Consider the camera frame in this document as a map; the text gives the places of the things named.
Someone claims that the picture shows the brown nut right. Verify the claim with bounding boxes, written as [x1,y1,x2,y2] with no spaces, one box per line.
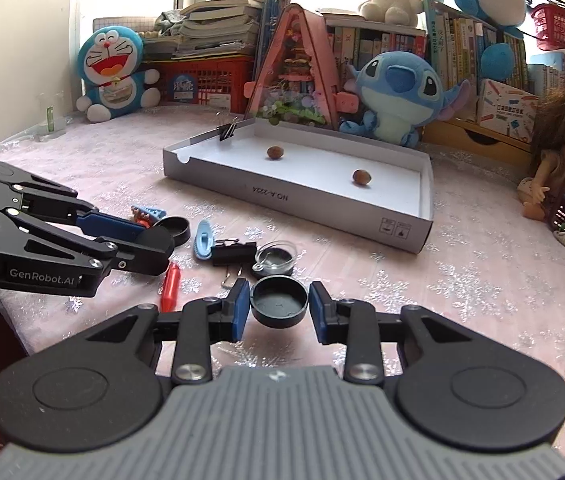
[352,169,371,186]

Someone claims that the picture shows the red crayon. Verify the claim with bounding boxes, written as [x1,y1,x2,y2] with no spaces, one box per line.
[160,261,182,313]

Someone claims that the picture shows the binder clip on box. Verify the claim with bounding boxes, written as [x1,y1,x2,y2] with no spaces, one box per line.
[216,114,242,142]

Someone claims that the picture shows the white shallow cardboard box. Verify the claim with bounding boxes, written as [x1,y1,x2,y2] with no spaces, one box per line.
[163,119,433,254]

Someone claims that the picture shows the black binder clip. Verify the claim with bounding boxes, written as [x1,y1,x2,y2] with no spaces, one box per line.
[211,238,258,289]

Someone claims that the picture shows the blue upright books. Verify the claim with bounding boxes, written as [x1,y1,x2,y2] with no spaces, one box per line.
[253,0,291,80]

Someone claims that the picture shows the plain blue hair clip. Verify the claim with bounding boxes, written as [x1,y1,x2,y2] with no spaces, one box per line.
[194,220,215,261]

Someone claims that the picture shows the brown nut left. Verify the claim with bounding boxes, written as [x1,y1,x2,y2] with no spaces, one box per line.
[266,145,284,160]

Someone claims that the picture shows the clear round container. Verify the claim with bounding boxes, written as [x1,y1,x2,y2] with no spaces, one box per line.
[254,240,297,265]

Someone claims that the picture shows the wooden drawer shelf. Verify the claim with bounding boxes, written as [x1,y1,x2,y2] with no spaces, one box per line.
[422,118,532,172]

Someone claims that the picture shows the white pencil box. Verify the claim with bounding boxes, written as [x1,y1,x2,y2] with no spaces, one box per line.
[476,79,538,144]

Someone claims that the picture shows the row of shelf books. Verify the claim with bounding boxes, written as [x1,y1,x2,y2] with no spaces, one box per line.
[322,0,565,100]

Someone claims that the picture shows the black round cap cup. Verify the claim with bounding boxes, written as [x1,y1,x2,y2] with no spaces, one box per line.
[250,275,308,330]

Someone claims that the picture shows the blue Stitch plush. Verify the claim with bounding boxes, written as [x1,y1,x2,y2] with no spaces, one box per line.
[339,51,471,148]

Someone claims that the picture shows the Doraemon plush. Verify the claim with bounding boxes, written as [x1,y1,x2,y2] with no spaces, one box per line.
[76,25,161,122]

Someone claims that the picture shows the brown nut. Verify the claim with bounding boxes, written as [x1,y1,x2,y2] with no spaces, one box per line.
[266,145,284,160]
[352,169,371,186]

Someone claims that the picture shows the stack of books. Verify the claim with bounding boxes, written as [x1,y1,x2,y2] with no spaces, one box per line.
[141,0,264,61]

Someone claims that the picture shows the red plastic crate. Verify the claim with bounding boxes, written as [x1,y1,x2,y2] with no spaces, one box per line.
[140,55,254,114]

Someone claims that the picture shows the blue hair clip with bears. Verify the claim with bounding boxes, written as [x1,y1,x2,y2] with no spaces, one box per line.
[132,205,166,229]

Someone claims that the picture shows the pink triangular miniature house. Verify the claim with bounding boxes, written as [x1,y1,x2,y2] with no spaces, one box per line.
[244,3,359,130]

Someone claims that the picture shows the brown haired doll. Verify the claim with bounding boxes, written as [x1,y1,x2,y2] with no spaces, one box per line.
[517,88,565,221]

